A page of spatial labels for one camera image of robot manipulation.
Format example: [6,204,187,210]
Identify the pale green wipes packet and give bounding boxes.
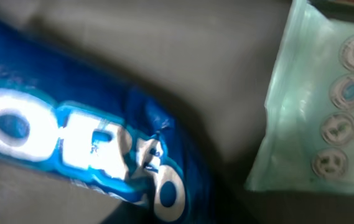
[245,1,354,194]

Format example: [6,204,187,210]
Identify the blue Oreo cookie pack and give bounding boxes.
[0,21,215,223]

